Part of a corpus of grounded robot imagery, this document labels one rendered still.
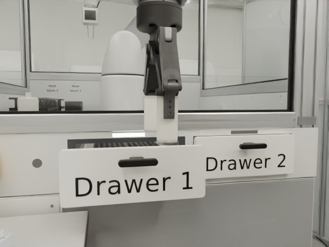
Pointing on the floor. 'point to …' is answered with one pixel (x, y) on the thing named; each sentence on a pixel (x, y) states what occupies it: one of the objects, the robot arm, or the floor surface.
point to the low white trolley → (48, 229)
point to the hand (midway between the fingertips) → (158, 130)
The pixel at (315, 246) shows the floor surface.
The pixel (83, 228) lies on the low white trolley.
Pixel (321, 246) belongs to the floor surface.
